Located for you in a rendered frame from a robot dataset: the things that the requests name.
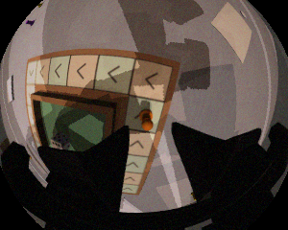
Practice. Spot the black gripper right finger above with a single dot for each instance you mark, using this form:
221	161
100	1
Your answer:
207	158

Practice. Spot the brown board game track with arrow squares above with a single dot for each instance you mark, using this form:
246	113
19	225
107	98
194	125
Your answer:
118	98

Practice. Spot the brown game pawn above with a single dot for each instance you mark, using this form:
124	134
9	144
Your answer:
146	117

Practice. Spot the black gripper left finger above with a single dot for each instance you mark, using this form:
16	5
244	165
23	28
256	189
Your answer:
102	167

